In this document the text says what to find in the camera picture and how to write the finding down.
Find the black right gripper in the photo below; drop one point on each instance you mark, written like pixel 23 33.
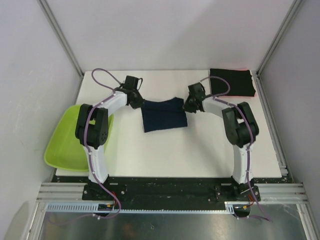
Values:
pixel 187 107

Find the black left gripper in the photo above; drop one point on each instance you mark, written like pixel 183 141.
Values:
pixel 139 103

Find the navy blue t shirt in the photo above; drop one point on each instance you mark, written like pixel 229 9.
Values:
pixel 163 115

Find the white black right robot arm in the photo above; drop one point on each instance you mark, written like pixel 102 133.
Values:
pixel 241 130

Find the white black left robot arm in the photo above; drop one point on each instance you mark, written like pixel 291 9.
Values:
pixel 92 127

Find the folded black t shirt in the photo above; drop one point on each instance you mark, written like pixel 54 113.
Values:
pixel 217 86

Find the green plastic bin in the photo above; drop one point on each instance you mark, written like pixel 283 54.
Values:
pixel 64 150

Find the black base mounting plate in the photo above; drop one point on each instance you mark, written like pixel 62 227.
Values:
pixel 126 188

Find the aluminium front frame rail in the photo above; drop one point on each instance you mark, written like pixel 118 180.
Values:
pixel 272 193

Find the left aluminium frame post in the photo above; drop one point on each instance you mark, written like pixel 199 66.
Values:
pixel 48 13

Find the aluminium frame post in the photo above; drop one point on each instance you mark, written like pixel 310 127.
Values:
pixel 48 13
pixel 287 21

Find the right aluminium frame post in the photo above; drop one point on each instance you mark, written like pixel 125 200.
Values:
pixel 287 21

